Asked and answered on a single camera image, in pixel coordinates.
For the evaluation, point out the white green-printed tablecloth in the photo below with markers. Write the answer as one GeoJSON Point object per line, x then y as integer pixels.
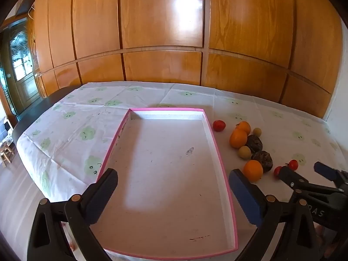
{"type": "Point", "coordinates": [81, 114]}

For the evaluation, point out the orange mandarin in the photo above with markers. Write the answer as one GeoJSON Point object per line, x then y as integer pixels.
{"type": "Point", "coordinates": [253, 170]}
{"type": "Point", "coordinates": [238, 139]}
{"type": "Point", "coordinates": [244, 126]}

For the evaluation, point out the red cherry tomato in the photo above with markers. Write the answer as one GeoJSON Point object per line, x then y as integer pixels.
{"type": "Point", "coordinates": [293, 164]}
{"type": "Point", "coordinates": [276, 170]}

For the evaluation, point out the wooden wardrobe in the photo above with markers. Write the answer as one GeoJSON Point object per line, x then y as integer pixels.
{"type": "Point", "coordinates": [163, 32]}

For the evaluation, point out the tan longan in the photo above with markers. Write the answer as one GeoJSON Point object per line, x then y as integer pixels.
{"type": "Point", "coordinates": [244, 152]}
{"type": "Point", "coordinates": [257, 132]}

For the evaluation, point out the pink shallow tray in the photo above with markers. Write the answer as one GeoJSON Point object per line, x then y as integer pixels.
{"type": "Point", "coordinates": [168, 168]}

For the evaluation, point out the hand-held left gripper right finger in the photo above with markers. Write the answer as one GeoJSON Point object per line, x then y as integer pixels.
{"type": "Point", "coordinates": [246, 193]}

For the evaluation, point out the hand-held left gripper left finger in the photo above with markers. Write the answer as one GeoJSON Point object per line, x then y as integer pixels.
{"type": "Point", "coordinates": [100, 193]}

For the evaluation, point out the wooden glass door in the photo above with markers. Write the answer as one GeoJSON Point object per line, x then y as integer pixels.
{"type": "Point", "coordinates": [21, 65]}

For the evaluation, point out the dark wooden table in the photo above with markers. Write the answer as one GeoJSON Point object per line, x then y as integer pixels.
{"type": "Point", "coordinates": [35, 108]}

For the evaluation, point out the small wooden stool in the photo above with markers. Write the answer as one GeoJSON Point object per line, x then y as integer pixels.
{"type": "Point", "coordinates": [5, 150]}

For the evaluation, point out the large red tomato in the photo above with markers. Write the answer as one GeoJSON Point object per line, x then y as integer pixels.
{"type": "Point", "coordinates": [219, 125]}

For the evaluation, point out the dark brown water chestnut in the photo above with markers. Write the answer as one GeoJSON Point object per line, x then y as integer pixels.
{"type": "Point", "coordinates": [263, 160]}
{"type": "Point", "coordinates": [255, 143]}

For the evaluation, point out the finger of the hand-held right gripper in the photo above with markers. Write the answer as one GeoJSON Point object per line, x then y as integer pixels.
{"type": "Point", "coordinates": [325, 170]}
{"type": "Point", "coordinates": [288, 176]}

